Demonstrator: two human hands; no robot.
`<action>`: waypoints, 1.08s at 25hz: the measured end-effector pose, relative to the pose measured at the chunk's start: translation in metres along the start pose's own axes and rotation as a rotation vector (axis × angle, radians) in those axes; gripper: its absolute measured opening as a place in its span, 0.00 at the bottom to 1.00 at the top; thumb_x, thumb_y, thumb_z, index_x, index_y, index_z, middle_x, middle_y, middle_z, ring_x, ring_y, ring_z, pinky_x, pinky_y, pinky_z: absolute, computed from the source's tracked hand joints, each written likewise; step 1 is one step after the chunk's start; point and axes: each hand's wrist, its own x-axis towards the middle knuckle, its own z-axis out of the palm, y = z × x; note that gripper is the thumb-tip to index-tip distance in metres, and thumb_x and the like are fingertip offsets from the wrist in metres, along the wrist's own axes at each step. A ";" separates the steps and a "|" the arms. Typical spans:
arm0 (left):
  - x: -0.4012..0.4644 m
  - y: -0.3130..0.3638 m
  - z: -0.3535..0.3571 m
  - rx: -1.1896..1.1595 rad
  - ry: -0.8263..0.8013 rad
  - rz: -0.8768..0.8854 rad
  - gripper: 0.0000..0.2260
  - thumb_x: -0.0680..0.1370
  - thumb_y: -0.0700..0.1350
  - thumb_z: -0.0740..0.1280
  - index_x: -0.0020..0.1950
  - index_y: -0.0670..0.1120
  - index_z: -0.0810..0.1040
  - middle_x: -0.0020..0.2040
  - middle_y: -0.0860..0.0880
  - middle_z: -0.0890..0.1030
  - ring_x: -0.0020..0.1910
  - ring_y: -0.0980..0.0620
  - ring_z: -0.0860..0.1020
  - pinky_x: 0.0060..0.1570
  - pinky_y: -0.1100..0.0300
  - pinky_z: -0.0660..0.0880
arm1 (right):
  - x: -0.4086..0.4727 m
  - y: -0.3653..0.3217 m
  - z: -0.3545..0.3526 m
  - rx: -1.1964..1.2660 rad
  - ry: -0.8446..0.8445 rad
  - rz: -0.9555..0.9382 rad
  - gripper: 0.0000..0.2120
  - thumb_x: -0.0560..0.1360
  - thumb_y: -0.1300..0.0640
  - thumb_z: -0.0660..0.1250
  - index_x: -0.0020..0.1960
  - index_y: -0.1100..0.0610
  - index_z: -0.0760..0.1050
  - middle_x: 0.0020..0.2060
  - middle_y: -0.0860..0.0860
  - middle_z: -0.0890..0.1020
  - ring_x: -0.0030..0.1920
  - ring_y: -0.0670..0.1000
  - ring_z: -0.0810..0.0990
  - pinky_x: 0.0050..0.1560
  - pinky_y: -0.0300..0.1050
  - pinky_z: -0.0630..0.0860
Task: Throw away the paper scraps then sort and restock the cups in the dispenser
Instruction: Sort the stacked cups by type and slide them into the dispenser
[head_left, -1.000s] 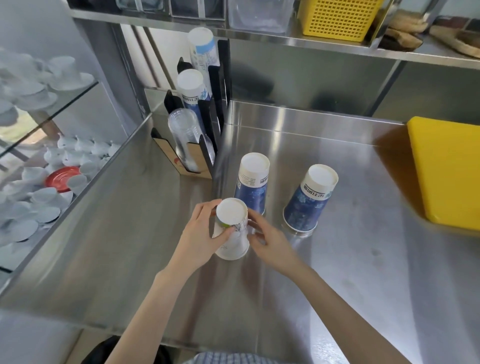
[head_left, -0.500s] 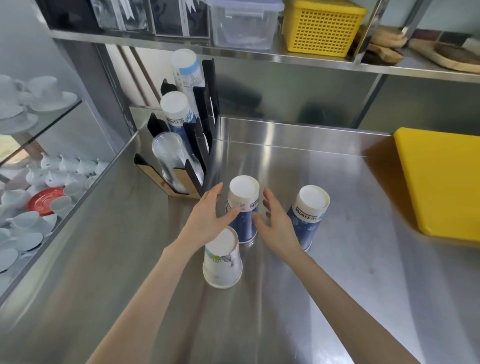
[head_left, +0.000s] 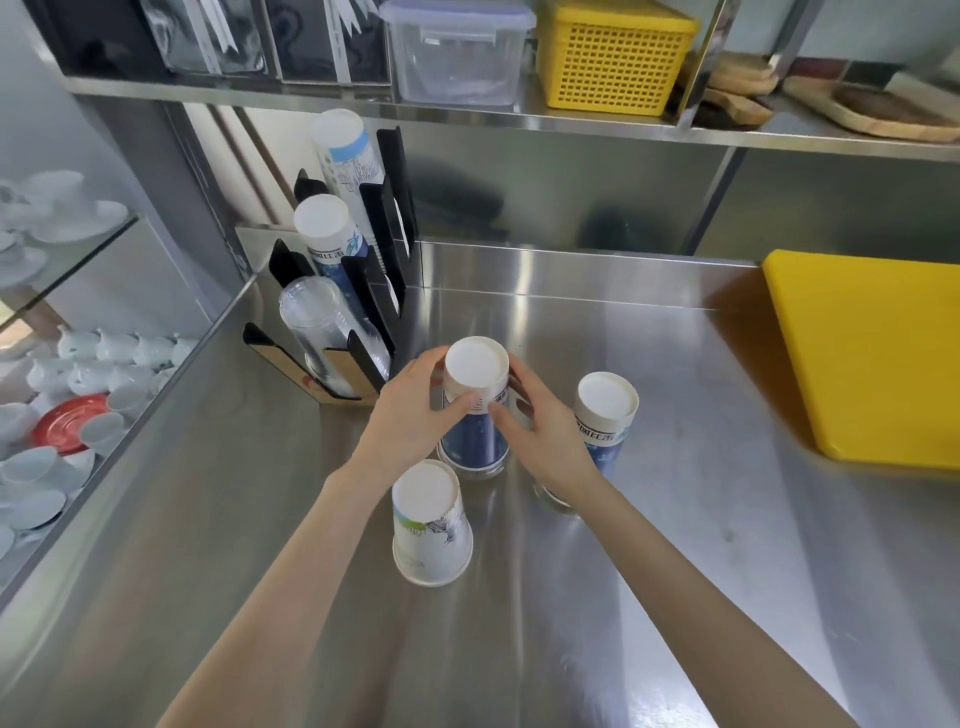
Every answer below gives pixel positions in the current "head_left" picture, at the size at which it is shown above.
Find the person's left thumb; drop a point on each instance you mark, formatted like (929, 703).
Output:
(459, 403)

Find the white blue paper cup stack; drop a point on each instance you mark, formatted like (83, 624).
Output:
(330, 236)

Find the person's left forearm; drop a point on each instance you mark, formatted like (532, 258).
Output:
(292, 600)

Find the clear plastic lidded container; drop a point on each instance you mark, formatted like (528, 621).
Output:
(457, 56)

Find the black cup holder rack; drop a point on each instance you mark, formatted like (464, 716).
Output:
(379, 247)

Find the black box of wrapped straws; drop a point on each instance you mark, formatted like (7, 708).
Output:
(330, 41)
(202, 34)

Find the blue print paper cup stack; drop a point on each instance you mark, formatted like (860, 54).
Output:
(475, 375)

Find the yellow perforated plastic basket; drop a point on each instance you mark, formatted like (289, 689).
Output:
(611, 60)

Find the short blue print cup stack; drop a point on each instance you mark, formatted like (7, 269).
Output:
(606, 409)

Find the clear plastic cup stack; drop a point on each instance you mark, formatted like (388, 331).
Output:
(319, 322)

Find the person's right thumb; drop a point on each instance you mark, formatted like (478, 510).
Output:
(501, 421)

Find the white paper cup green print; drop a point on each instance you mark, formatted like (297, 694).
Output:
(431, 525)

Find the person's left hand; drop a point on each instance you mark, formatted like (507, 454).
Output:
(397, 427)

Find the person's right forearm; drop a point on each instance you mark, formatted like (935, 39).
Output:
(690, 607)

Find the yellow cutting board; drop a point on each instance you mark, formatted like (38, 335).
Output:
(870, 352)

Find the red saucer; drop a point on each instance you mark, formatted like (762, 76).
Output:
(67, 424)

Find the glass shelf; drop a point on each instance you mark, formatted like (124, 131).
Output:
(67, 262)

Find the group of white teacups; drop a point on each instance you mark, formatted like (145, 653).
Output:
(90, 375)

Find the tall white paper cup stack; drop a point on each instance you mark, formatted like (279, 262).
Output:
(346, 165)

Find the stainless steel shelf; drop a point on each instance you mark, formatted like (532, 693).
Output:
(450, 112)

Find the person's right hand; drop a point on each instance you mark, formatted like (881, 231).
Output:
(551, 450)

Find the wooden serving board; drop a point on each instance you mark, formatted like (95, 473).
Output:
(885, 109)

